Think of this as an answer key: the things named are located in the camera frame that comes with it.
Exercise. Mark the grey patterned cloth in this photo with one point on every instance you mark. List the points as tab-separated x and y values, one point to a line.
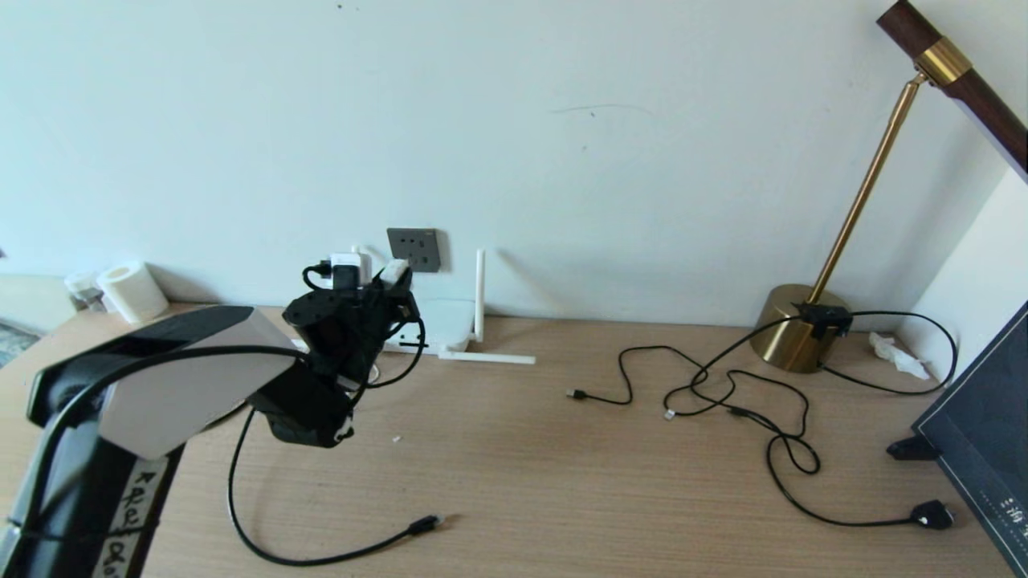
16	341

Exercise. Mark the white square power adapter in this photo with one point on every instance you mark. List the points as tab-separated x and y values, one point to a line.
393	271

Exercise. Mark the small clear jar white lid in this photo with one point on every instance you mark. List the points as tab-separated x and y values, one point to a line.
84	286

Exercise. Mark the grey wall socket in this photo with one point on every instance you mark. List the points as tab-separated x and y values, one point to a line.
419	247

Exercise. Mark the white toilet paper roll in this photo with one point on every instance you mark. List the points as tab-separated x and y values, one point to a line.
133	291

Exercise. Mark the black junction box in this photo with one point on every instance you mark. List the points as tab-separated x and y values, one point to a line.
821	318

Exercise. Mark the crumpled white tissue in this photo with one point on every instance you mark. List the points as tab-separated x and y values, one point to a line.
891	352

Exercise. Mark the dark blue framed board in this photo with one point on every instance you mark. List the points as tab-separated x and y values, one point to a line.
984	417

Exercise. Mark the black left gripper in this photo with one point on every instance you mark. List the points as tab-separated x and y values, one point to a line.
345	321

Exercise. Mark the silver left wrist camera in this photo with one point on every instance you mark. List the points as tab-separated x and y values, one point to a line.
361	263

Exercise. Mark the white router with four antennas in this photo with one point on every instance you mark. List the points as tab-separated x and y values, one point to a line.
450	321

